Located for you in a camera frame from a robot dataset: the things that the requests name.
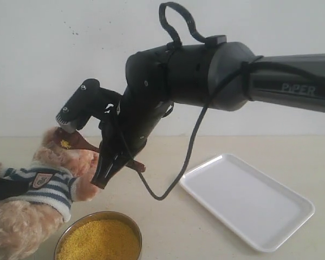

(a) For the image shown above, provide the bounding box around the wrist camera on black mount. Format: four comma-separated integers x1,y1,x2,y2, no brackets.
56,79,122,133

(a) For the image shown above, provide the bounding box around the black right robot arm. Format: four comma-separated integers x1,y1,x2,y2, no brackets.
92,42,325,188

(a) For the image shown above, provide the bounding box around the metal bowl of yellow millet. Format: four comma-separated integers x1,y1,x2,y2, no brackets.
54,211,142,259

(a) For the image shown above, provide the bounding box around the white rectangular plastic tray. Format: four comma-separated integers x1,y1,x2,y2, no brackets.
179,153,315,253

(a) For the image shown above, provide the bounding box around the plush teddy bear striped sweater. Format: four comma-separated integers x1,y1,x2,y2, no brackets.
0,127,100,259

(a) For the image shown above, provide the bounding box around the black camera cable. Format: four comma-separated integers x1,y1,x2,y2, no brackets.
138,2,263,202

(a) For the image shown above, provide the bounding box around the dark brown wooden spoon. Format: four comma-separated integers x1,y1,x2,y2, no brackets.
52,127,146,173

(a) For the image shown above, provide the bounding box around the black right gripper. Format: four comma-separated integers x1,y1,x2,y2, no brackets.
91,89,173,189

